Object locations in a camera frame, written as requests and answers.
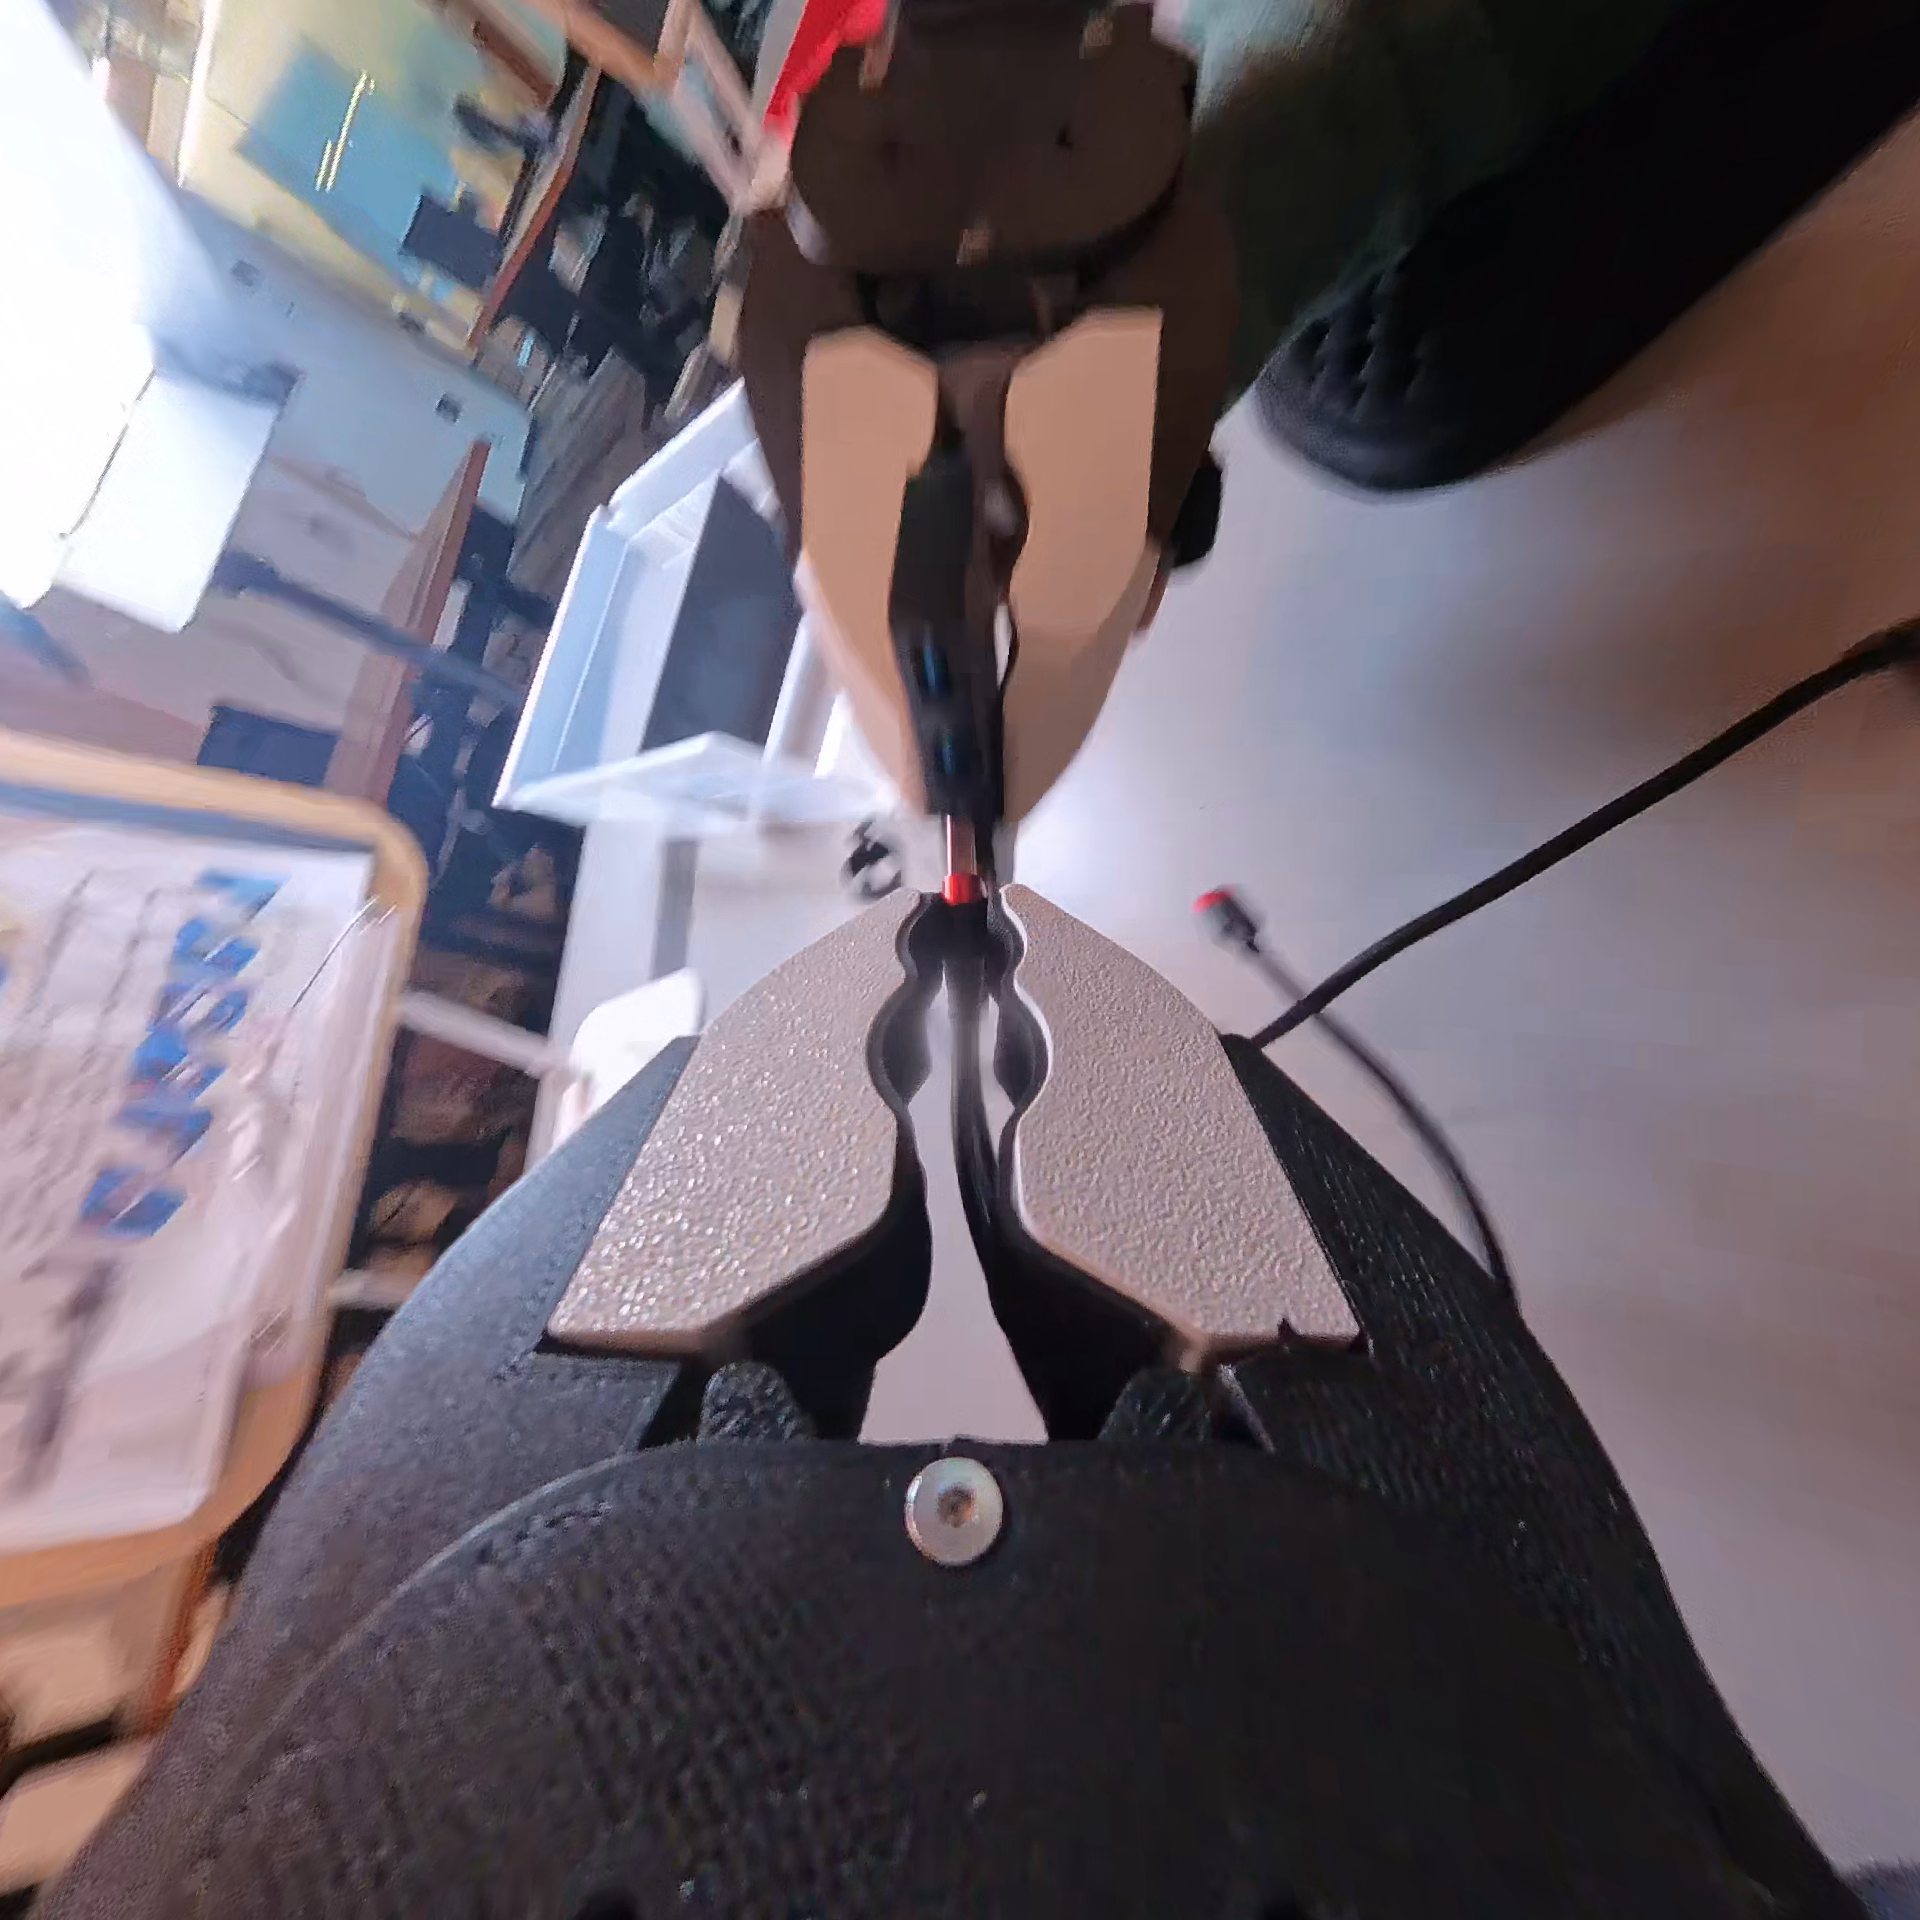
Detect thin black hub cable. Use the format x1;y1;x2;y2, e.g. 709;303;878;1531
1249;619;1920;1053

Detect wooden document board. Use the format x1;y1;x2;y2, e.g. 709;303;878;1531
0;725;433;1610

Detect printed instruction sheet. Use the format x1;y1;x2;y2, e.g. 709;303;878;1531
0;816;380;1531

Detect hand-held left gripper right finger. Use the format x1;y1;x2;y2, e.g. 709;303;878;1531
983;883;1363;1375

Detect black bin divider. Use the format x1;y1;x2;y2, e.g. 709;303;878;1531
641;481;808;753

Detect white translucent plastic bin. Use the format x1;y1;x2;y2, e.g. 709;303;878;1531
487;374;901;844

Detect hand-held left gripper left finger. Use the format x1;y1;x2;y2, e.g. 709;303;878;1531
545;883;939;1375

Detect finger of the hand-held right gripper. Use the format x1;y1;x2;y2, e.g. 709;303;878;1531
793;331;950;816
994;303;1177;829

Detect black cable red plugs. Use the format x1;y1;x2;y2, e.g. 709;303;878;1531
939;813;1513;1446

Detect wooden desk black frame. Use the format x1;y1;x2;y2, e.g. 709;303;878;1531
0;436;493;816

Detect black ribbed cushion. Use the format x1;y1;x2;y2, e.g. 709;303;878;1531
1259;144;1920;495

